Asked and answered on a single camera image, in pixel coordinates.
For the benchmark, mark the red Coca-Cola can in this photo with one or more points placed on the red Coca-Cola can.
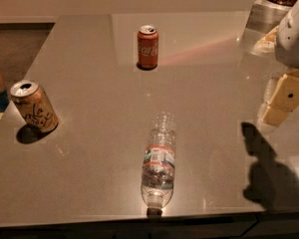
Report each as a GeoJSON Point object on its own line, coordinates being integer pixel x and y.
{"type": "Point", "coordinates": [147, 47]}

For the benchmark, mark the clear plastic water bottle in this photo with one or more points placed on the clear plastic water bottle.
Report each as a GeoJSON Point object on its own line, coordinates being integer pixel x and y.
{"type": "Point", "coordinates": [159, 162]}

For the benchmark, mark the tan LaCroix can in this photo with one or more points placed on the tan LaCroix can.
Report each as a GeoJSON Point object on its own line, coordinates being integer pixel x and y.
{"type": "Point", "coordinates": [34, 106]}

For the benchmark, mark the steel dispenser base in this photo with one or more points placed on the steel dispenser base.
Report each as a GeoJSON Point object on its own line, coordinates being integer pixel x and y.
{"type": "Point", "coordinates": [260, 30]}

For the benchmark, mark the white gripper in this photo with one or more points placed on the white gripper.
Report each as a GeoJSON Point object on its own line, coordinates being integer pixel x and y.
{"type": "Point", "coordinates": [293, 40]}

